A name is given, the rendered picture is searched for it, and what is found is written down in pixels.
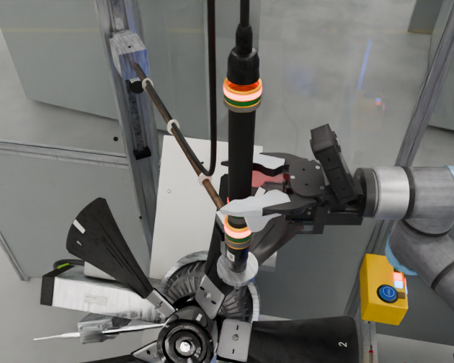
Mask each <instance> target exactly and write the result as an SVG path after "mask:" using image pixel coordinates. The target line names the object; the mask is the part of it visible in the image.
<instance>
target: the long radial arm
mask: <svg viewBox="0 0 454 363"><path fill-rule="evenodd" d="M147 279H148V281H149V282H150V283H151V285H152V287H153V288H154V287H155V288H156V289H157V290H158V291H159V292H160V293H161V294H162V295H163V296H165V295H166V294H167V293H168V290H170V288H169V289H168V290H167V291H164V288H165V286H167V284H166V285H164V284H160V281H161V279H154V278H150V277H147ZM165 297H166V296H165ZM52 306H57V307H62V308H69V309H74V310H82V311H86V312H90V313H99V314H103V315H111V316H115V317H120V318H127V319H132V320H137V321H145V322H149V323H160V322H161V321H162V320H163V318H160V317H159V316H161V314H160V312H159V311H158V310H157V309H155V310H154V308H155V307H154V306H153V305H152V304H151V303H149V302H148V301H147V299H145V300H144V299H141V298H140V297H139V296H138V295H137V294H136V293H135V292H134V291H132V290H131V289H129V288H128V287H126V286H125V285H124V284H122V283H121V282H119V281H117V280H111V279H103V278H98V277H89V276H86V275H84V267H81V266H74V267H72V268H71V269H69V270H67V271H65V272H63V273H61V274H59V275H58V276H56V277H55V279H54V288H53V304H52Z"/></svg>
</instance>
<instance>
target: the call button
mask: <svg viewBox="0 0 454 363"><path fill-rule="evenodd" d="M380 296H381V297H382V298H383V299H384V300H388V301H391V300H394V299H395V297H396V291H395V289H394V287H390V286H382V287H381V289H380Z"/></svg>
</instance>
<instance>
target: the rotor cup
mask: <svg viewBox="0 0 454 363"><path fill-rule="evenodd" d="M195 295H196V292H193V293H189V294H186V295H183V296H181V297H179V298H178V299H177V300H176V301H175V302H174V303H173V304H172V305H173V306H174V307H175V308H176V309H177V310H175V311H174V312H173V313H172V314H171V315H170V316H168V317H166V318H165V322H166V321H167V320H168V319H169V320H168V321H167V322H166V324H165V325H164V326H163V327H162V329H161V330H160V332H159V335H158V338H157V343H156V348H157V352H158V356H159V359H160V360H161V362H162V363H211V361H212V359H213V356H214V354H215V352H217V350H218V346H217V348H216V350H215V347H216V345H217V343H218V344H219V340H220V336H221V330H222V326H223V321H224V320H225V319H227V318H228V316H227V314H226V311H225V310H224V308H223V306H221V309H220V310H219V313H218V315H217V317H216V319H215V321H213V320H212V319H210V318H209V317H208V315H207V314H206V312H205V311H204V310H203V309H202V308H201V306H200V305H199V303H198V302H197V301H196V299H195ZM199 314H200V315H202V317H201V319H200V321H198V320H196V319H197V317H198V315H199ZM182 342H187V343H188V344H189V345H190V350H189V351H188V352H183V351H182V350H181V349H180V344H181V343H182Z"/></svg>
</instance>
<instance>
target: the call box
mask: <svg viewBox="0 0 454 363"><path fill-rule="evenodd" d="M394 273H397V274H401V280H397V279H394ZM395 281H401V282H402V286H403V287H402V288H400V287H395ZM382 286H390V287H394V289H395V291H396V297H395V299H394V300H391V301H388V300H384V299H383V298H382V297H381V296H380V289H381V287H382ZM398 292H405V299H400V298H398ZM360 301H361V318H362V319H363V320H366V321H374V322H379V323H387V324H392V325H397V326H398V325H399V324H400V322H401V321H402V319H403V317H404V315H405V314H406V312H407V310H408V302H407V296H406V285H405V279H404V273H403V272H401V273H398V272H394V271H393V267H392V266H391V265H390V264H389V262H388V260H387V258H386V256H380V255H375V254H366V255H365V258H364V261H363V263H362V266H361V269H360Z"/></svg>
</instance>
